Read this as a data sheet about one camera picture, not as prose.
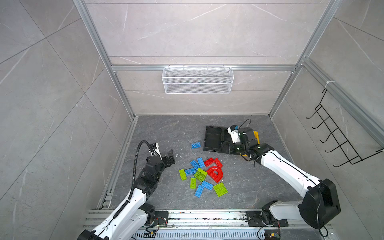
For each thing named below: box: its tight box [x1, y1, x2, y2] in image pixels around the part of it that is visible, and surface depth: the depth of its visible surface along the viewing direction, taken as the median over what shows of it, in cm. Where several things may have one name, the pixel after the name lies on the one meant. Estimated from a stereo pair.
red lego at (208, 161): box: [204, 157, 215, 167], surface depth 95 cm
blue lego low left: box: [185, 168, 197, 176], surface depth 90 cm
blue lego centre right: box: [196, 157, 205, 168], surface depth 94 cm
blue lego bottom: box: [194, 184, 204, 198], surface depth 83 cm
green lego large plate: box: [213, 182, 229, 197], surface depth 84 cm
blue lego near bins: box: [190, 142, 202, 149], surface depth 103 cm
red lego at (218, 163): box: [214, 158, 223, 168], surface depth 93 cm
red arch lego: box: [206, 166, 223, 184], surface depth 90 cm
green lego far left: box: [179, 168, 187, 181], surface depth 89 cm
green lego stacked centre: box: [194, 167, 208, 183], surface depth 89 cm
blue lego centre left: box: [190, 160, 200, 170], surface depth 94 cm
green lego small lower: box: [190, 177, 197, 189], surface depth 87 cm
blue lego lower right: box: [201, 180, 214, 191], surface depth 85 cm
